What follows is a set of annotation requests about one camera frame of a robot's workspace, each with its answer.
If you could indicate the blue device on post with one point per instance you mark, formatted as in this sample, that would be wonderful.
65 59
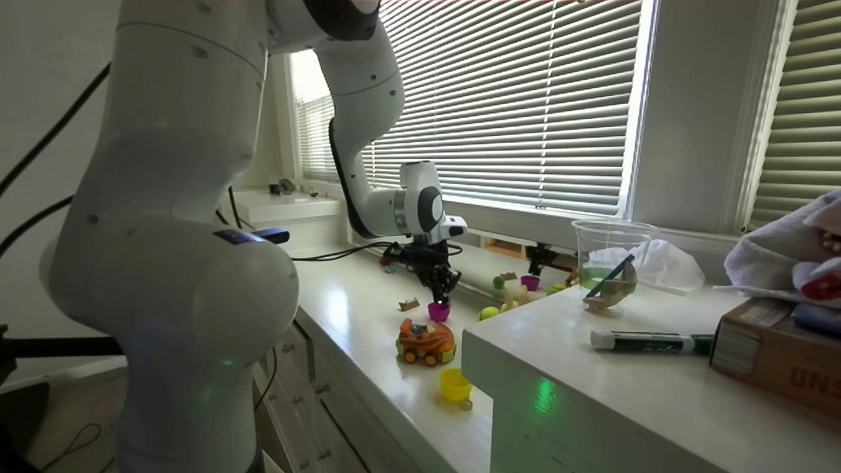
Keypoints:
274 234

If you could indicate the green spiky rubber ball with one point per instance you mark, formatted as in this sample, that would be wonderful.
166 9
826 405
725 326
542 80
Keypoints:
507 280

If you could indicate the wide white window blind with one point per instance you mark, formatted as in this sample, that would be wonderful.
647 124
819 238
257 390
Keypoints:
528 95

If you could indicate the white raised shelf unit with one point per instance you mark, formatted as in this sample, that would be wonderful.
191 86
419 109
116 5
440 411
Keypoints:
647 411

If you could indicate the clear plastic container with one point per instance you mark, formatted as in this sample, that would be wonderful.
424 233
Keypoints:
607 239

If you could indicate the small brown block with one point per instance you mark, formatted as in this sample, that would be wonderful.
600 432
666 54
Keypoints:
409 306

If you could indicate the narrow white window blind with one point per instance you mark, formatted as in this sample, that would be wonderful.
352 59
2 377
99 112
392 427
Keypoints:
804 115

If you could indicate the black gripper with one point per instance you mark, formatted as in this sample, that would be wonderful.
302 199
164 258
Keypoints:
421 252

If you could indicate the white drawer cabinet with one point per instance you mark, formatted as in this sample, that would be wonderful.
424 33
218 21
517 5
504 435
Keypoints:
332 422

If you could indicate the orange and green toy car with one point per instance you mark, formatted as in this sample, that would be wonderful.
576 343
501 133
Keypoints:
428 343

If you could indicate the cardboard box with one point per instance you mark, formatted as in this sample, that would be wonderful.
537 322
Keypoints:
776 358

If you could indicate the tan tape dispenser with pen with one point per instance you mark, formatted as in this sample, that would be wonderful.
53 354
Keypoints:
612 289

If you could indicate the green and white marker tube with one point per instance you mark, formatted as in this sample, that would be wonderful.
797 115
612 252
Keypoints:
647 343

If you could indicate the yellow plastic bowl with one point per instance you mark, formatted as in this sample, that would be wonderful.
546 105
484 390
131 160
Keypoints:
457 386

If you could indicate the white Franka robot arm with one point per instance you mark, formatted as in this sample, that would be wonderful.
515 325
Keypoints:
174 263

